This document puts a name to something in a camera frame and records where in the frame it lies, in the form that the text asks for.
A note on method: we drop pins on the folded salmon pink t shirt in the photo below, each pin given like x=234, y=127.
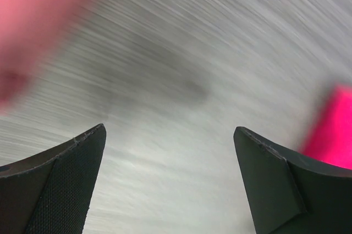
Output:
x=28, y=29

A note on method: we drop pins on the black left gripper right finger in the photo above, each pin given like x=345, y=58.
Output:
x=289, y=192

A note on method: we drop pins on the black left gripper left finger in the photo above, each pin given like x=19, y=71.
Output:
x=50, y=192

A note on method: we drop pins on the bright pink t shirt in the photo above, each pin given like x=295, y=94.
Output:
x=329, y=140

